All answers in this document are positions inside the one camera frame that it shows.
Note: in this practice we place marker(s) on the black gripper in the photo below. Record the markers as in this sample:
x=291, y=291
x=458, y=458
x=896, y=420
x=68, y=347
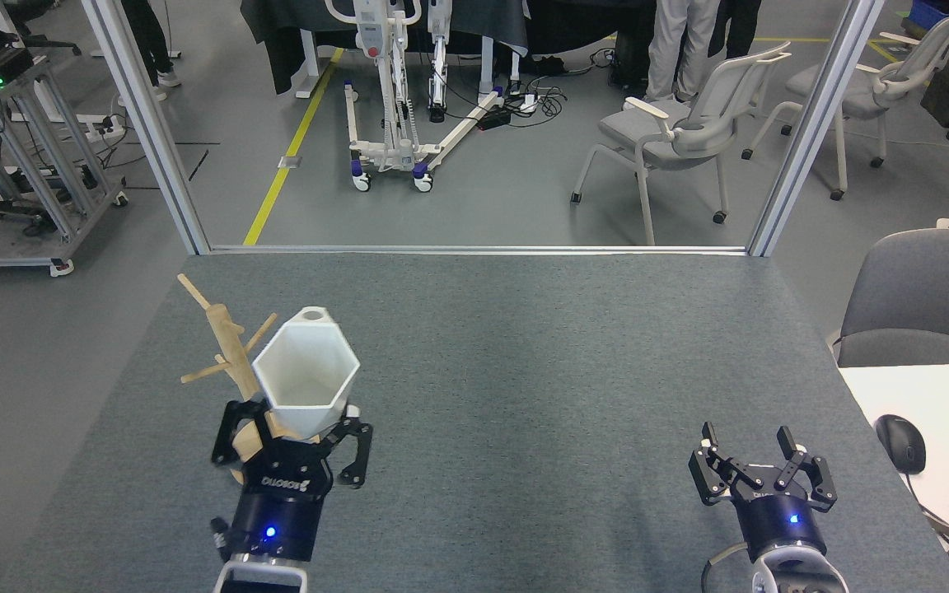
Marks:
x=281, y=511
x=779, y=523

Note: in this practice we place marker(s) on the white faceted cup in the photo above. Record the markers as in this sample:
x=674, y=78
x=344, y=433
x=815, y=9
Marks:
x=306, y=371

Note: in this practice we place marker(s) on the wooden cup rack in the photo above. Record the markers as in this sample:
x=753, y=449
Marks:
x=223, y=329

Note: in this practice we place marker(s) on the black computer mouse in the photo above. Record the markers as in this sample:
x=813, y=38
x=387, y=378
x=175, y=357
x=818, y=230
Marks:
x=901, y=445

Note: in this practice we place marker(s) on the white desk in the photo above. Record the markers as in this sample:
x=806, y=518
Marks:
x=948, y=403

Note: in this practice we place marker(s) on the dark grey office chair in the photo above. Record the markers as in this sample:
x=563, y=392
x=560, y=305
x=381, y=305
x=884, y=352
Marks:
x=923, y=288

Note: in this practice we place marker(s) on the metal floor socket plate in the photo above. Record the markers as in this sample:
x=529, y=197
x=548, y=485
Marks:
x=290, y=162

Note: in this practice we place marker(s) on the light grey armchair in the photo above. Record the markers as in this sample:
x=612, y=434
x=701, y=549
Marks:
x=664, y=136
x=870, y=95

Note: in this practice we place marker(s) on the white stand on wheels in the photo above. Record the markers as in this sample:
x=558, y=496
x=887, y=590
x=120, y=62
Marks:
x=380, y=82

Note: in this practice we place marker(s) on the black power strip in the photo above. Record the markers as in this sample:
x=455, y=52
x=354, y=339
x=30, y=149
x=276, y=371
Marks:
x=493, y=119

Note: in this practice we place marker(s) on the black cloth covered table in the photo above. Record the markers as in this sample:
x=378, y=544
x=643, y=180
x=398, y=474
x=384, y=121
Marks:
x=285, y=33

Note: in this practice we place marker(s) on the white power strip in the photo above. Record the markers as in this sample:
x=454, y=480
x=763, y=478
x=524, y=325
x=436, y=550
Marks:
x=529, y=104

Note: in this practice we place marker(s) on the person in dark trousers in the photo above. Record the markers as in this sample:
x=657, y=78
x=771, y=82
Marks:
x=149, y=33
x=742, y=25

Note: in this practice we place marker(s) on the person in pale trousers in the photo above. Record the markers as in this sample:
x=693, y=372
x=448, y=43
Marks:
x=676, y=41

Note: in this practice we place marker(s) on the blue plastic bin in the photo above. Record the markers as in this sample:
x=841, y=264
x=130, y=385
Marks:
x=932, y=12

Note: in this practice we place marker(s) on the silver aluminium cross rail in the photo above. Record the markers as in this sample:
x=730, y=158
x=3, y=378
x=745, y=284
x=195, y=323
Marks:
x=474, y=249

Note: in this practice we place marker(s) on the silver aluminium post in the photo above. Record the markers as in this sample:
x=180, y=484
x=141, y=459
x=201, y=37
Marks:
x=149, y=132
x=812, y=132

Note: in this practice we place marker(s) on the aluminium frame cart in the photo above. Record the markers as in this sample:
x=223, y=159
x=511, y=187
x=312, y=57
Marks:
x=38, y=140

